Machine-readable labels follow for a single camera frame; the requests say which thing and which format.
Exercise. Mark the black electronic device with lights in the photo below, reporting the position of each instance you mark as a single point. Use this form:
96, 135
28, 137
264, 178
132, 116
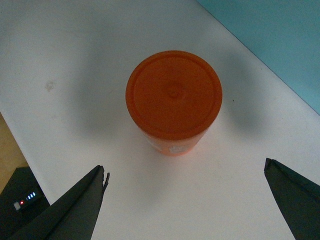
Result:
21, 201

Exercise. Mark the blue plastic box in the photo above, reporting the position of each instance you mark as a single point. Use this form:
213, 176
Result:
283, 34

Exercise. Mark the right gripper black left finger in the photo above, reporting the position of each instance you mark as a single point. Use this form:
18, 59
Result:
74, 215

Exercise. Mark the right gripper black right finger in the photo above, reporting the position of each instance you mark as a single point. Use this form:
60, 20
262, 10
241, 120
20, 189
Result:
297, 198

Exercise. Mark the orange cylinder part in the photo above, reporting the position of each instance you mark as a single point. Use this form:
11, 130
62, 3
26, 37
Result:
173, 97

